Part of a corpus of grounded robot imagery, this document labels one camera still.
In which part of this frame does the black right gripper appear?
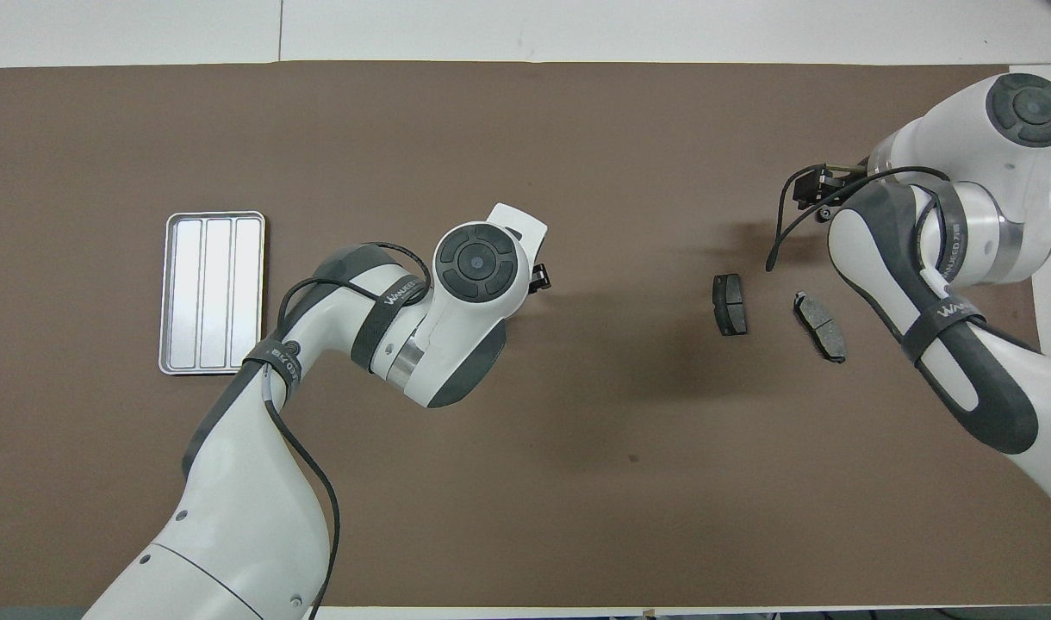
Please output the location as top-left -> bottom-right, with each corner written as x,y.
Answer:
789,164 -> 872,213

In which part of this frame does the silver metal tray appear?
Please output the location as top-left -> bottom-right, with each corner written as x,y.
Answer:
158,210 -> 267,376

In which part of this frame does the dark curved brake pad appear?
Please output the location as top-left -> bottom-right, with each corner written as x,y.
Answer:
793,291 -> 848,364

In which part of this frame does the dark rectangular brake pad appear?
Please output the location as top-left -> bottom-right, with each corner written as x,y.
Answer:
712,273 -> 749,338

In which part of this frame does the brown table mat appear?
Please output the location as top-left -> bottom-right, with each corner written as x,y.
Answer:
0,60 -> 1051,608

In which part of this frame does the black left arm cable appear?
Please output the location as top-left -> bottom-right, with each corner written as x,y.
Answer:
263,241 -> 432,620

